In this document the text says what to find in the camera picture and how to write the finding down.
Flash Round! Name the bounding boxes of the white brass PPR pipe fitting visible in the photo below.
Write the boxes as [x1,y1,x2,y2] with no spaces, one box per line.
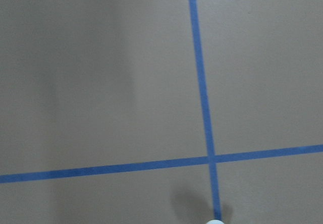
[206,219,225,224]

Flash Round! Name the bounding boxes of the brown paper table cover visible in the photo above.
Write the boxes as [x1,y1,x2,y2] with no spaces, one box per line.
[1,0,322,223]

